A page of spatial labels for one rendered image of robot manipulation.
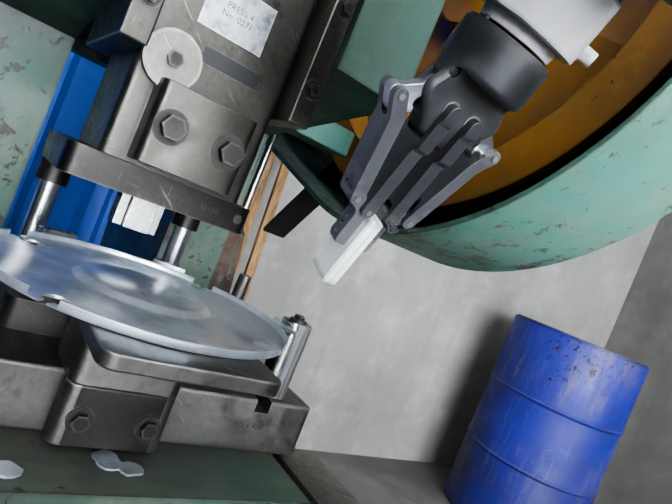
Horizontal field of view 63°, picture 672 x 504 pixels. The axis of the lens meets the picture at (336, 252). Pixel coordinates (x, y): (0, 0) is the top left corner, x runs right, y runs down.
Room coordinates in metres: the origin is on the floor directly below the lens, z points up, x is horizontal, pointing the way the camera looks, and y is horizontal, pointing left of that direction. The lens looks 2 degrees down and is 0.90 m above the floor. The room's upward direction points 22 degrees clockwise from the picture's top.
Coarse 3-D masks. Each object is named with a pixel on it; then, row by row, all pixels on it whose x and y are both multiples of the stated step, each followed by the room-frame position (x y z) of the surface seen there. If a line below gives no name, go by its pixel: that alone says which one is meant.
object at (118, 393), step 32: (64, 352) 0.48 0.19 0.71; (96, 352) 0.35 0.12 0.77; (128, 352) 0.35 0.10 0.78; (160, 352) 0.38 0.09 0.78; (64, 384) 0.46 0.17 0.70; (96, 384) 0.46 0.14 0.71; (128, 384) 0.48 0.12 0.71; (160, 384) 0.49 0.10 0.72; (192, 384) 0.38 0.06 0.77; (224, 384) 0.39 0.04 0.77; (256, 384) 0.40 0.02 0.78; (64, 416) 0.45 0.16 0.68; (96, 416) 0.47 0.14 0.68; (128, 416) 0.48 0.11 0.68; (160, 416) 0.50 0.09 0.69; (96, 448) 0.47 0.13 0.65; (128, 448) 0.49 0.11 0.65
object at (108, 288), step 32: (0, 256) 0.44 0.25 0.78; (32, 256) 0.48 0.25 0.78; (64, 256) 0.53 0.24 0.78; (96, 256) 0.59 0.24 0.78; (128, 256) 0.65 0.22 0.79; (32, 288) 0.40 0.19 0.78; (64, 288) 0.43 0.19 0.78; (96, 288) 0.46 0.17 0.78; (128, 288) 0.48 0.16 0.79; (160, 288) 0.53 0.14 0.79; (192, 288) 0.63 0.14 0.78; (96, 320) 0.38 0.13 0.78; (128, 320) 0.41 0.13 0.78; (160, 320) 0.45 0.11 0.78; (192, 320) 0.49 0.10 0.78; (224, 320) 0.54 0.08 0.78; (256, 320) 0.60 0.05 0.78; (192, 352) 0.40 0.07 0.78; (224, 352) 0.42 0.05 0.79; (256, 352) 0.45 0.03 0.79
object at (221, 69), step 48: (192, 0) 0.53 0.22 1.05; (240, 0) 0.55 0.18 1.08; (288, 0) 0.58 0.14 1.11; (144, 48) 0.50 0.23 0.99; (192, 48) 0.53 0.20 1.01; (240, 48) 0.56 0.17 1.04; (288, 48) 0.59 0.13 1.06; (96, 96) 0.60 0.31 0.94; (144, 96) 0.52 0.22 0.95; (192, 96) 0.52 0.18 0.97; (240, 96) 0.57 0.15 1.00; (96, 144) 0.52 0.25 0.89; (144, 144) 0.50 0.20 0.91; (192, 144) 0.53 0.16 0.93; (240, 144) 0.55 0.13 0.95; (240, 192) 0.60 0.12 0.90
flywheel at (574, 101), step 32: (448, 0) 0.85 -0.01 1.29; (480, 0) 0.80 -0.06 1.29; (640, 0) 0.64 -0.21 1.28; (448, 32) 0.89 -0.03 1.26; (608, 32) 0.66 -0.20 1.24; (640, 32) 0.58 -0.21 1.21; (576, 64) 0.68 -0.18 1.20; (608, 64) 0.60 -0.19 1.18; (640, 64) 0.57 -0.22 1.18; (544, 96) 0.70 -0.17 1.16; (576, 96) 0.62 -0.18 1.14; (608, 96) 0.59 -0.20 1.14; (640, 96) 0.57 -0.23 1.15; (352, 128) 0.95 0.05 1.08; (512, 128) 0.72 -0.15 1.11; (544, 128) 0.64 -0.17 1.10; (576, 128) 0.61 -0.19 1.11; (608, 128) 0.59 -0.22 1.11; (512, 160) 0.66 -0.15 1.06; (544, 160) 0.62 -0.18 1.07; (480, 192) 0.68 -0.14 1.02; (512, 192) 0.67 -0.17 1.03
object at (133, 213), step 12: (120, 192) 0.60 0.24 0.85; (120, 204) 0.60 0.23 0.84; (132, 204) 0.59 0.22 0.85; (144, 204) 0.60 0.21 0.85; (108, 216) 0.61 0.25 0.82; (120, 216) 0.60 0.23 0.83; (132, 216) 0.60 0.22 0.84; (144, 216) 0.60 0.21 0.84; (156, 216) 0.62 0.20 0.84; (132, 228) 0.60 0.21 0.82; (144, 228) 0.61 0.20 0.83; (156, 228) 0.62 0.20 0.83
